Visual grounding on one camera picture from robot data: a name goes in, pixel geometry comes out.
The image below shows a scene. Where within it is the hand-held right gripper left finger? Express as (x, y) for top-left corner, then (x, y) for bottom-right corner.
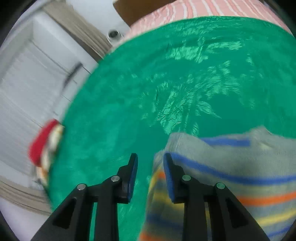
(31, 153), (139, 241)

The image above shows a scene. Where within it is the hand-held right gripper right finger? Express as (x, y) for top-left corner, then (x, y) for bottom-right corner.
(163, 153), (271, 241)

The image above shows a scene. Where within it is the striped knit sweater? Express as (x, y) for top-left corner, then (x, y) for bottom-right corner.
(139, 126), (296, 241)

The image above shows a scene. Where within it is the green floral bedspread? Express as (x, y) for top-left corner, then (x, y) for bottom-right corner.
(45, 16), (296, 241)

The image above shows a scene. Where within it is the red and white cloth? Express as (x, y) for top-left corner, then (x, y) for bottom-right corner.
(28, 119), (65, 188)

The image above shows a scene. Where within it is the small white fan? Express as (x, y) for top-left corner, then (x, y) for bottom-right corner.
(107, 29), (124, 42)

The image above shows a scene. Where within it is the beige curtain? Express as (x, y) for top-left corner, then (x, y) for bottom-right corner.
(44, 0), (114, 63)

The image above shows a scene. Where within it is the wooden headboard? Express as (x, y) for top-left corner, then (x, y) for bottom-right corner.
(113, 0), (176, 21)

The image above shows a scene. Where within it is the pink striped bed sheet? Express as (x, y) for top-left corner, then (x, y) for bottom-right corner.
(112, 0), (293, 48)

